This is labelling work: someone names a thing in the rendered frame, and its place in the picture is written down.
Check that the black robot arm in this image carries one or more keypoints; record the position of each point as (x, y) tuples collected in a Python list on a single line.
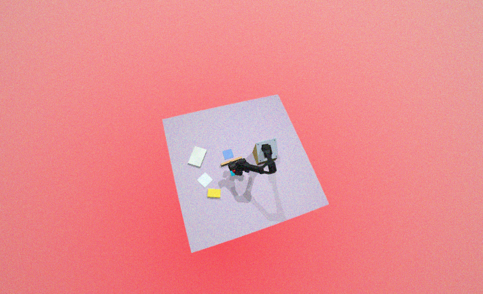
[(242, 165)]

